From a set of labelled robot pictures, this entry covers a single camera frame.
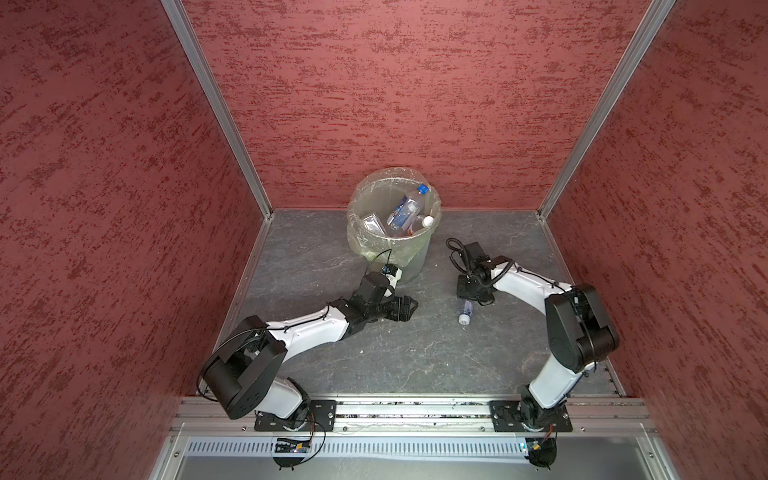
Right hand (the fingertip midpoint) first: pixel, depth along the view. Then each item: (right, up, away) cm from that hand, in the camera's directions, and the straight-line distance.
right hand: (464, 298), depth 93 cm
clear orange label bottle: (-15, +24, -9) cm, 30 cm away
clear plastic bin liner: (-27, +34, -1) cm, 44 cm away
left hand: (-19, -1, -8) cm, 20 cm away
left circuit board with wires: (-49, -32, -21) cm, 62 cm away
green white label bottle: (-29, +24, -8) cm, 38 cm away
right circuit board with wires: (+13, -32, -24) cm, 42 cm away
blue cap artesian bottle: (-19, +28, 0) cm, 33 cm away
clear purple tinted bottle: (-2, -5, -6) cm, 8 cm away
